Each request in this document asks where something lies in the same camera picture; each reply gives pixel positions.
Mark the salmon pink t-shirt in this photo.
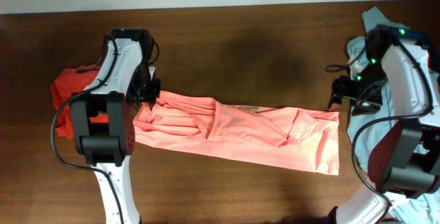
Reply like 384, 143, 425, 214
133, 91, 340, 175

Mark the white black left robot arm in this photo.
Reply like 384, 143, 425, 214
69, 28, 161, 224

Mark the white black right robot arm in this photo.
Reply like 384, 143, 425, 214
325, 25, 439, 223

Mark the red folded printed t-shirt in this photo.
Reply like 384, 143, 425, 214
50, 65, 100, 139

